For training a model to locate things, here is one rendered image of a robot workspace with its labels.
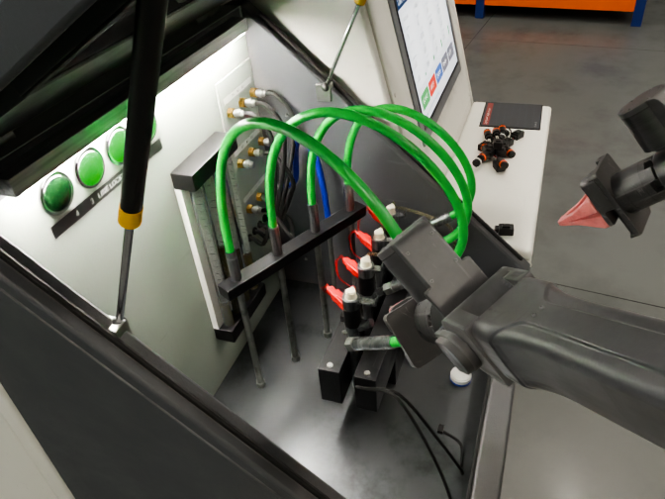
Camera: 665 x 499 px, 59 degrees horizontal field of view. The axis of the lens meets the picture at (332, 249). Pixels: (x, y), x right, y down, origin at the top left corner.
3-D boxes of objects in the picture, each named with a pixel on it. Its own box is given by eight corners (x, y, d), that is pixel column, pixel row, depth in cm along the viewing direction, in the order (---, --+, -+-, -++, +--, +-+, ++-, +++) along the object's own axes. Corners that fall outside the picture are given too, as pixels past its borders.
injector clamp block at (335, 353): (378, 438, 102) (375, 380, 93) (325, 424, 105) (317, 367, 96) (421, 308, 127) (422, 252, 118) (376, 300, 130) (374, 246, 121)
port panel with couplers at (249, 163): (260, 238, 114) (232, 85, 95) (244, 236, 115) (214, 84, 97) (286, 202, 124) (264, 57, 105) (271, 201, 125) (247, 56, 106)
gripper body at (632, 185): (595, 157, 79) (647, 131, 74) (638, 216, 80) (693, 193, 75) (582, 180, 75) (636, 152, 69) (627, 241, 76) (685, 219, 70)
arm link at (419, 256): (475, 379, 44) (557, 305, 45) (377, 263, 44) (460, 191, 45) (435, 360, 56) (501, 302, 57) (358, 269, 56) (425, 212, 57)
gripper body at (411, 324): (380, 317, 62) (398, 315, 55) (456, 268, 64) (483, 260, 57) (412, 369, 62) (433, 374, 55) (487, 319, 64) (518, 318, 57)
